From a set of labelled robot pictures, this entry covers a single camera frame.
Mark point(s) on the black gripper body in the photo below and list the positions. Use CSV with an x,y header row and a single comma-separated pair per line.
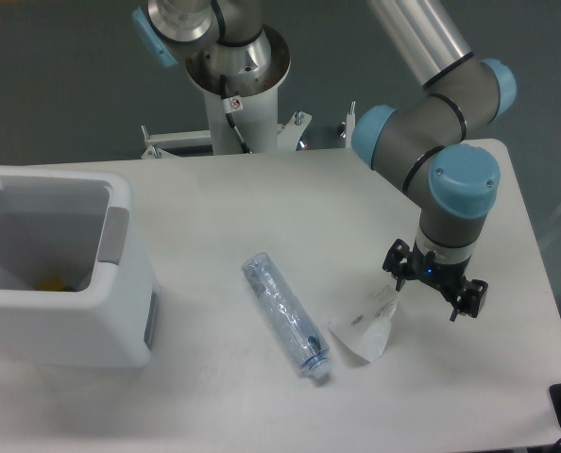
x,y
447,278

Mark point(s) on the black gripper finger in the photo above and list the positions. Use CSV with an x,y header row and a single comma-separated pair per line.
x,y
469,299
398,262

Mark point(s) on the clear plastic bottle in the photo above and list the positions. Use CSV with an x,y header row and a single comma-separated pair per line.
x,y
297,332

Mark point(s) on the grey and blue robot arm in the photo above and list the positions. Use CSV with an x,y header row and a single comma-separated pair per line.
x,y
423,151

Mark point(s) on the yellow trash in can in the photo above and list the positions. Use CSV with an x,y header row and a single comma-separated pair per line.
x,y
53,284

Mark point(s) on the white trash can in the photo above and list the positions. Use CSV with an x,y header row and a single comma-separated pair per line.
x,y
82,226

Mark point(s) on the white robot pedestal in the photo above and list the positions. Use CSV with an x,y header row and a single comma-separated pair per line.
x,y
240,87

